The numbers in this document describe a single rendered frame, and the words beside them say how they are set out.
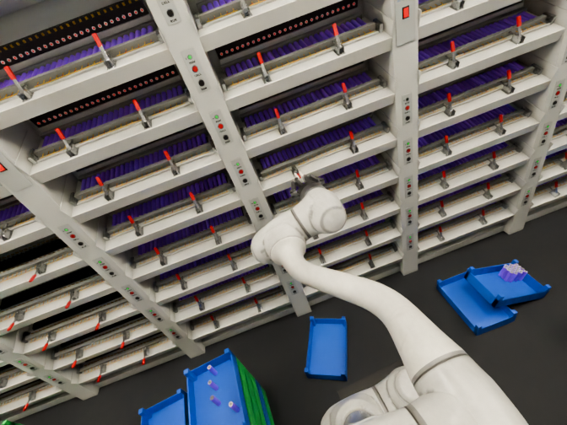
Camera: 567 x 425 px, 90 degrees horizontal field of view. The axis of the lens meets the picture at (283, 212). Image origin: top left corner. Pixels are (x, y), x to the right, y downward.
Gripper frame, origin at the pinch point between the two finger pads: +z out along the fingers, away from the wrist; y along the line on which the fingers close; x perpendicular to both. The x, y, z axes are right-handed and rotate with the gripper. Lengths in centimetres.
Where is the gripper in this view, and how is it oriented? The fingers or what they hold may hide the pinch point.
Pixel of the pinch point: (299, 177)
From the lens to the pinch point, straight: 112.2
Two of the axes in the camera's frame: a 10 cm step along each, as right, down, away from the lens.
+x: -3.2, -8.5, -4.2
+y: 9.3, -3.6, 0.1
